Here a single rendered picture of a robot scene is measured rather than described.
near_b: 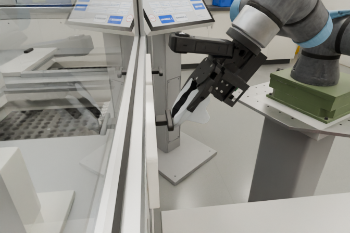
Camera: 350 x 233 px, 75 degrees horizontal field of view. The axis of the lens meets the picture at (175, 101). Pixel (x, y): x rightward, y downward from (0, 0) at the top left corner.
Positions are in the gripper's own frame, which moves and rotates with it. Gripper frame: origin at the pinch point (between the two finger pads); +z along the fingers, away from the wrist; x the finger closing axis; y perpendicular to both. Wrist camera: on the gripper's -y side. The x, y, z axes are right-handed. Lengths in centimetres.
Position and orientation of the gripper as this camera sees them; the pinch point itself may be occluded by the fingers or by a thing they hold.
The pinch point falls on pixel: (173, 115)
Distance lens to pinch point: 47.2
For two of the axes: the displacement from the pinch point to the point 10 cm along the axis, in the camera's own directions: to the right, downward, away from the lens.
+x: -1.2, -4.4, 8.9
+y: 8.1, 4.7, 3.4
